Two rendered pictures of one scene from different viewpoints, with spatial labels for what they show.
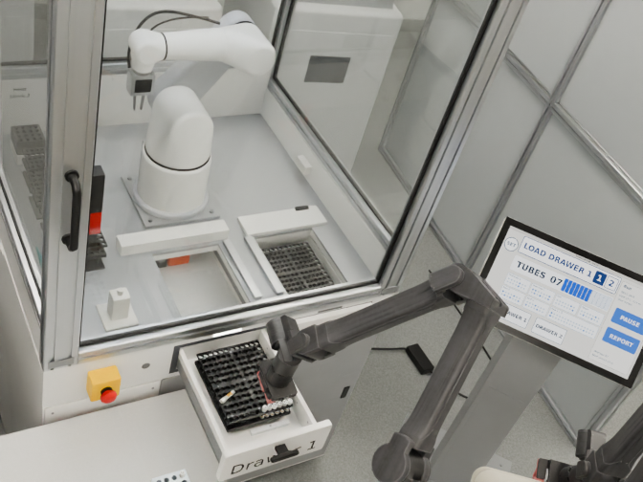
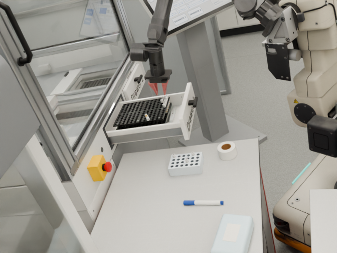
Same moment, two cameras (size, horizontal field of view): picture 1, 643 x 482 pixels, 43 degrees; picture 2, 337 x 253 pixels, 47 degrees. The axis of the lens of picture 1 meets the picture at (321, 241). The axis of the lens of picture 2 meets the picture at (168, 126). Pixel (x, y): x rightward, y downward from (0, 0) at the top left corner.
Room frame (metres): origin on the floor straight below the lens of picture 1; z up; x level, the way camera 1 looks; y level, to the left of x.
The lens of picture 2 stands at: (-0.01, 0.75, 1.69)
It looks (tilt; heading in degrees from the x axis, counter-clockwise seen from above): 31 degrees down; 329
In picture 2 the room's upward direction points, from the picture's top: 18 degrees counter-clockwise
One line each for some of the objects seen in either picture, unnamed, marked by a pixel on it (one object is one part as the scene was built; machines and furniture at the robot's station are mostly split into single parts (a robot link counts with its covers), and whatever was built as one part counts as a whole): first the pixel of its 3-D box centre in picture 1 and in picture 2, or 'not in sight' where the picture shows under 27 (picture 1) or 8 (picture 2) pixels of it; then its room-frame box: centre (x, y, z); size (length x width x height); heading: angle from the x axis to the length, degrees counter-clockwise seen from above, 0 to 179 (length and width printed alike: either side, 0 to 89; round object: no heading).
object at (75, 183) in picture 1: (73, 215); (13, 33); (1.11, 0.47, 1.45); 0.05 x 0.03 x 0.19; 40
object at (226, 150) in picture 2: not in sight; (226, 150); (0.92, -0.01, 0.78); 0.07 x 0.07 x 0.04
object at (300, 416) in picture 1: (240, 384); (142, 118); (1.32, 0.08, 0.86); 0.40 x 0.26 x 0.06; 40
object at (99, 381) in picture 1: (103, 384); (99, 167); (1.18, 0.39, 0.88); 0.07 x 0.05 x 0.07; 130
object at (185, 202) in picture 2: not in sight; (203, 202); (0.81, 0.23, 0.77); 0.14 x 0.02 x 0.02; 34
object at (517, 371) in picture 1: (494, 411); (206, 81); (1.83, -0.73, 0.51); 0.50 x 0.45 x 1.02; 171
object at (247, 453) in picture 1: (275, 449); (188, 109); (1.16, -0.06, 0.87); 0.29 x 0.02 x 0.11; 130
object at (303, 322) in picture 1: (325, 326); (134, 85); (1.60, -0.09, 0.87); 0.29 x 0.02 x 0.11; 130
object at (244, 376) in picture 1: (242, 386); (144, 117); (1.31, 0.07, 0.87); 0.22 x 0.18 x 0.06; 40
